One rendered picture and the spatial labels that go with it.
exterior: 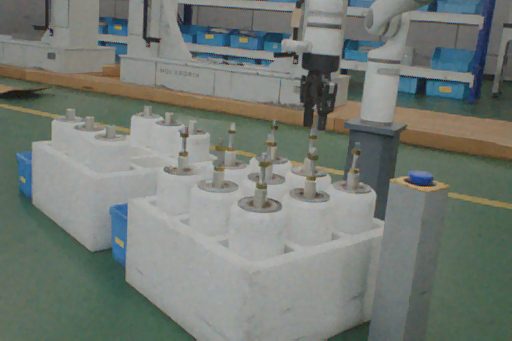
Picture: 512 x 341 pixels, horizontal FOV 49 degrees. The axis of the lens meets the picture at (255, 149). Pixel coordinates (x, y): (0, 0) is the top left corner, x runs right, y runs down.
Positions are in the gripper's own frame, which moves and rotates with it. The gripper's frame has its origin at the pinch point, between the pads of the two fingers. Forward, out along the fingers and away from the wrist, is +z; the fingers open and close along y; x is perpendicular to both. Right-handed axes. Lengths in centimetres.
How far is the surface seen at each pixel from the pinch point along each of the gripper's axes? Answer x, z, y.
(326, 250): 5.3, 17.8, -23.4
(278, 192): 9.7, 11.9, -9.3
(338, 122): -89, 30, 172
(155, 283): 31.6, 31.0, -5.8
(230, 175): 16.5, 11.6, 1.4
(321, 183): -1.1, 11.5, -4.7
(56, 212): 52, 33, 40
